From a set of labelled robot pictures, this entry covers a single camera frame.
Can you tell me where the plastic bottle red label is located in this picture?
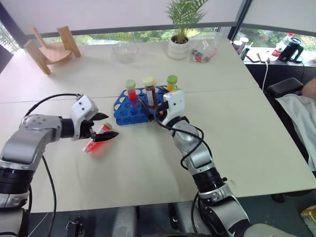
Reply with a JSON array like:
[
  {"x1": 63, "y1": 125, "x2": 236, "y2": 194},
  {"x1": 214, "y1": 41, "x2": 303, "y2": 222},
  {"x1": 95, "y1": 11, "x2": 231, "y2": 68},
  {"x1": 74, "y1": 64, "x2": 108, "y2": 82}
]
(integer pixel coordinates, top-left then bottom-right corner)
[{"x1": 271, "y1": 32, "x2": 296, "y2": 59}]

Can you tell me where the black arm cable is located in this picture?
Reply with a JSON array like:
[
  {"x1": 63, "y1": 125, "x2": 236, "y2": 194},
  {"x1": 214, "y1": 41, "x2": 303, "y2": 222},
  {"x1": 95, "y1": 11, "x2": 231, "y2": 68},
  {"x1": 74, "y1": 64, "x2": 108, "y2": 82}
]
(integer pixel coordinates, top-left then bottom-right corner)
[
  {"x1": 23, "y1": 93, "x2": 84, "y2": 237},
  {"x1": 154, "y1": 110, "x2": 204, "y2": 171}
]

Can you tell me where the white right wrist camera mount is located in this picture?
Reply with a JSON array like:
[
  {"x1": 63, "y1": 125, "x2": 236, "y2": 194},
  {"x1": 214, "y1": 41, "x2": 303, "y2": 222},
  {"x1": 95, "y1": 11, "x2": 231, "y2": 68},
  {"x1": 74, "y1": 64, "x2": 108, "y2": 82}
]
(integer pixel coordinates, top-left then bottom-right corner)
[{"x1": 161, "y1": 89, "x2": 186, "y2": 125}]

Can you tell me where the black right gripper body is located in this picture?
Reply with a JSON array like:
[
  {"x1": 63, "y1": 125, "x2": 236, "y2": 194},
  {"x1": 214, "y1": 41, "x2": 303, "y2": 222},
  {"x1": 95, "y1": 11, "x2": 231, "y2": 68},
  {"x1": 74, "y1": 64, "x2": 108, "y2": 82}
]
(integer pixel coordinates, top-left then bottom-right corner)
[{"x1": 154, "y1": 101, "x2": 169, "y2": 119}]

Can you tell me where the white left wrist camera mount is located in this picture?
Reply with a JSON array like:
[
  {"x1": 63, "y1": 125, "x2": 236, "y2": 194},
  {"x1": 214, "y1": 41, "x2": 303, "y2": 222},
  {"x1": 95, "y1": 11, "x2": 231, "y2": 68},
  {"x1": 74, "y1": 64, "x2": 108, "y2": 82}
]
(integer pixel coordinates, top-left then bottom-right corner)
[{"x1": 71, "y1": 95, "x2": 100, "y2": 142}]

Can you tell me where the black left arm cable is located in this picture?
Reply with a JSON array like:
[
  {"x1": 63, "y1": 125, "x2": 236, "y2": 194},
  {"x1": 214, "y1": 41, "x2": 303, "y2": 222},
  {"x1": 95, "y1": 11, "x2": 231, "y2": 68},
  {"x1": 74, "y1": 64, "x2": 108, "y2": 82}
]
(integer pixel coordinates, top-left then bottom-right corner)
[{"x1": 23, "y1": 93, "x2": 84, "y2": 237}]

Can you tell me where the yellow box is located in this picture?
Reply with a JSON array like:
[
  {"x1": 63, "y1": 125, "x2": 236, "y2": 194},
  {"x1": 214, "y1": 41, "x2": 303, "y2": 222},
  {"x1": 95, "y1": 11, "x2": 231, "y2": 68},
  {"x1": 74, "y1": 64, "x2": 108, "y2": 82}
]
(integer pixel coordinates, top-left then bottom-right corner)
[{"x1": 299, "y1": 204, "x2": 316, "y2": 236}]

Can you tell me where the white cable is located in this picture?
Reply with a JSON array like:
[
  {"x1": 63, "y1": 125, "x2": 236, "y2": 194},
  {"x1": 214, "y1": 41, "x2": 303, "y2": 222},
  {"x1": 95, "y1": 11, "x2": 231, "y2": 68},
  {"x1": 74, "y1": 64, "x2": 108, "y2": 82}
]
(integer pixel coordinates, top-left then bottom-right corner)
[{"x1": 262, "y1": 60, "x2": 270, "y2": 92}]

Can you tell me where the brown test tube cream cap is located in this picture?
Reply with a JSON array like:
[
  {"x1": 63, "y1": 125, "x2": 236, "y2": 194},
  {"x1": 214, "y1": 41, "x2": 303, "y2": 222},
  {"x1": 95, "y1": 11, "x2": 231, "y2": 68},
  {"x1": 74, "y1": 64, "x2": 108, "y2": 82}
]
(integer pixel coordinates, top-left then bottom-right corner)
[{"x1": 142, "y1": 77, "x2": 159, "y2": 110}]

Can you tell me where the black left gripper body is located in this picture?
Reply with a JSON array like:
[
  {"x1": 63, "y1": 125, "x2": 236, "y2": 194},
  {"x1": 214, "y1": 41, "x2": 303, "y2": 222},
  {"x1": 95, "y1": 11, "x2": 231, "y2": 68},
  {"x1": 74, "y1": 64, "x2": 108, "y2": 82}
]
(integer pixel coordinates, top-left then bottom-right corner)
[{"x1": 79, "y1": 119, "x2": 97, "y2": 141}]

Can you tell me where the black electric kettle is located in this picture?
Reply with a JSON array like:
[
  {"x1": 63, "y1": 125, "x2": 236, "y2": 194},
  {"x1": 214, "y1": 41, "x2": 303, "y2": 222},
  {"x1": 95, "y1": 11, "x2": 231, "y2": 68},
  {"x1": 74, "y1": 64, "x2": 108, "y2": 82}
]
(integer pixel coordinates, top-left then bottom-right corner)
[{"x1": 277, "y1": 37, "x2": 305, "y2": 63}]

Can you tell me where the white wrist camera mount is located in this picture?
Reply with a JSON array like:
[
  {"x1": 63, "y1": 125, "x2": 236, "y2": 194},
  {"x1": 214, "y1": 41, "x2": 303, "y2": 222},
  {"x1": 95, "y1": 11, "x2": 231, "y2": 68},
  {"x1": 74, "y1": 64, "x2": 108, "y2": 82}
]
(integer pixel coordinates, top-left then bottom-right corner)
[
  {"x1": 71, "y1": 95, "x2": 100, "y2": 142},
  {"x1": 161, "y1": 89, "x2": 186, "y2": 125}
]

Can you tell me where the blue test tube rack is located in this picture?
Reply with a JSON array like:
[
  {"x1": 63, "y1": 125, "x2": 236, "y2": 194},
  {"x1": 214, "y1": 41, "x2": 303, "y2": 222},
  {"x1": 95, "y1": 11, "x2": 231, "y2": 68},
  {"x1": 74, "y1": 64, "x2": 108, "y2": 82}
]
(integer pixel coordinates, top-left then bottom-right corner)
[{"x1": 113, "y1": 85, "x2": 182, "y2": 126}]

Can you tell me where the black chair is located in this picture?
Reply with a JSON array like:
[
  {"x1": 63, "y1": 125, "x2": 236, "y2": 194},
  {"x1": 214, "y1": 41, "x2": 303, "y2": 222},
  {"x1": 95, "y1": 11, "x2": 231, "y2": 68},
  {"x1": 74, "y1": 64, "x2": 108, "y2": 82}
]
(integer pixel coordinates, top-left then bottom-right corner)
[{"x1": 267, "y1": 77, "x2": 316, "y2": 204}]

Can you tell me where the yellow test tube green cap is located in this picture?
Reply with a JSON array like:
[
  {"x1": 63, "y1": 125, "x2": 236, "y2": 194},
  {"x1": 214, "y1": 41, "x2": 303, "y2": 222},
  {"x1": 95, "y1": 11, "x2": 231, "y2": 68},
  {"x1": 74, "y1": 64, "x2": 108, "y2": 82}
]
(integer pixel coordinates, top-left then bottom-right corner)
[{"x1": 165, "y1": 75, "x2": 179, "y2": 92}]

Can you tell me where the bare person hand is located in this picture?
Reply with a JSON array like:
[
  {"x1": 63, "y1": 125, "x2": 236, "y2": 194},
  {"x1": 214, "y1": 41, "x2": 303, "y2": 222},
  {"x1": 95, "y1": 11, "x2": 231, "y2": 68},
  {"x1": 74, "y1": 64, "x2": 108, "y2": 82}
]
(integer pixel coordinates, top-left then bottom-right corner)
[{"x1": 301, "y1": 78, "x2": 316, "y2": 97}]

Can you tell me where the clear glass bowl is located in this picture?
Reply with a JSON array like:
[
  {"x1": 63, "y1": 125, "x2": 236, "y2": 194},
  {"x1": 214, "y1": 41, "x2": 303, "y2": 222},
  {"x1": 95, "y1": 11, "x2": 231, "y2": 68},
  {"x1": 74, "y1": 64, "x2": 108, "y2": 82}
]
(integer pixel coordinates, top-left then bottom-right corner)
[{"x1": 112, "y1": 41, "x2": 140, "y2": 65}]

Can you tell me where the potted palm white pot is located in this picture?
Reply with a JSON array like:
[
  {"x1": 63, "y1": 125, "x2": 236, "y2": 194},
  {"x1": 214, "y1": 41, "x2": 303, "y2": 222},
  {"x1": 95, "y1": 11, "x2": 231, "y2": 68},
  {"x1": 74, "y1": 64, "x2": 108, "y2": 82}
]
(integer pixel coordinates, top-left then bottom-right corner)
[{"x1": 164, "y1": 0, "x2": 210, "y2": 61}]

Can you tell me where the wooden stand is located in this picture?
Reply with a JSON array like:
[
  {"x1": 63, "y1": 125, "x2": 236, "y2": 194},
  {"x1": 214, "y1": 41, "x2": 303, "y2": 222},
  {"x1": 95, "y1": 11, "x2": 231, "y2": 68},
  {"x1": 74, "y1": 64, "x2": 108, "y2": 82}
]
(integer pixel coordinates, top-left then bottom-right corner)
[{"x1": 23, "y1": 25, "x2": 82, "y2": 76}]

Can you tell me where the clear plastic container with bits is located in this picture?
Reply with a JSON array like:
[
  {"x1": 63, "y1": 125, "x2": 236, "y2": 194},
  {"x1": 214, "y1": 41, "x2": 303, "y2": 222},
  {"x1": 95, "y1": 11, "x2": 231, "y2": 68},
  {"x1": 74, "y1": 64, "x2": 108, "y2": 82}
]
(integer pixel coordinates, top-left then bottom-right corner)
[{"x1": 189, "y1": 33, "x2": 222, "y2": 64}]

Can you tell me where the red test tube green cap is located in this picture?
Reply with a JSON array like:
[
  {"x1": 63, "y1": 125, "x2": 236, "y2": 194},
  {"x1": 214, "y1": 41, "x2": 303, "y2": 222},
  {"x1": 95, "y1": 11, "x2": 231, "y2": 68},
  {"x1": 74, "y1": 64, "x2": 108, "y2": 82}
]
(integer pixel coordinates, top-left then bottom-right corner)
[
  {"x1": 81, "y1": 121, "x2": 113, "y2": 157},
  {"x1": 125, "y1": 79, "x2": 138, "y2": 103}
]

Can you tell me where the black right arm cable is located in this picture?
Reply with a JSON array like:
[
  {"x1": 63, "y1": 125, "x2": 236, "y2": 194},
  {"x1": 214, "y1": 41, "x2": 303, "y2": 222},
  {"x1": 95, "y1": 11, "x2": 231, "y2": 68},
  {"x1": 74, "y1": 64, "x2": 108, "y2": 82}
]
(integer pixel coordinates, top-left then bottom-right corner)
[{"x1": 154, "y1": 110, "x2": 204, "y2": 171}]

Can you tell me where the white cloth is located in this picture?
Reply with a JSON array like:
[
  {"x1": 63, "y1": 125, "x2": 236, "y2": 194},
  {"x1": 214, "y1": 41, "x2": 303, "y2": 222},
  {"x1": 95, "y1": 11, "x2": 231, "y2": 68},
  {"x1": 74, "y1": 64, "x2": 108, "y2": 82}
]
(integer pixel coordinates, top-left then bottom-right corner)
[{"x1": 275, "y1": 94, "x2": 316, "y2": 171}]

